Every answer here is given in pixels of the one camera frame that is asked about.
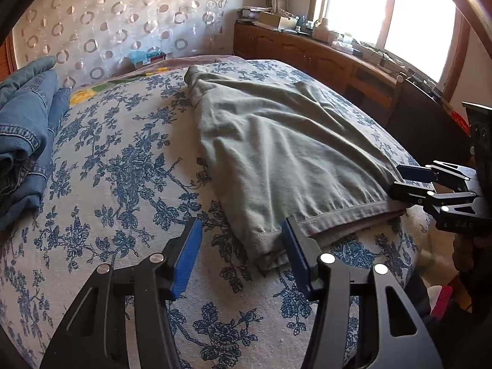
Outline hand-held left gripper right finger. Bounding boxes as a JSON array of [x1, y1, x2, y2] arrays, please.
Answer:
[[280, 216, 442, 369]]

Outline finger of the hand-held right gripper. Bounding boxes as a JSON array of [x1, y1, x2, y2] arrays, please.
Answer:
[[388, 182, 482, 216], [396, 161, 478, 185]]

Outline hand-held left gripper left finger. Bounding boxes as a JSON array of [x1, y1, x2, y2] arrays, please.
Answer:
[[40, 217, 203, 369]]

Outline grey pants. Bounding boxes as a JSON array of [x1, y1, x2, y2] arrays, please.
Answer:
[[185, 65, 408, 272]]

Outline blue floral bed sheet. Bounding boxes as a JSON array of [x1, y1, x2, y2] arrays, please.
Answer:
[[0, 59, 431, 369]]

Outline wooden side cabinet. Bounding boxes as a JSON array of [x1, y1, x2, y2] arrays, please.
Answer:
[[234, 23, 473, 162]]

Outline window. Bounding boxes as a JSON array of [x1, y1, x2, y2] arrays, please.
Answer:
[[307, 0, 471, 85]]

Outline folded blue jeans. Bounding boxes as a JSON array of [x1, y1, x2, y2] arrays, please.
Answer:
[[0, 138, 52, 231], [0, 56, 73, 162]]

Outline colourful floral blanket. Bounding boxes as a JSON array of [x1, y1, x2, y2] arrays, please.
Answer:
[[69, 56, 247, 105]]

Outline teal box by curtain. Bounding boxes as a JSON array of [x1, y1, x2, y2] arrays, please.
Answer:
[[129, 48, 167, 67]]

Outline open cardboard box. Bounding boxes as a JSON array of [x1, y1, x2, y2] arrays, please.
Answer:
[[259, 11, 295, 30]]

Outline circle patterned wall curtain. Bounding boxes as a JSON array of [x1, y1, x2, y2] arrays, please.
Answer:
[[13, 0, 235, 89]]

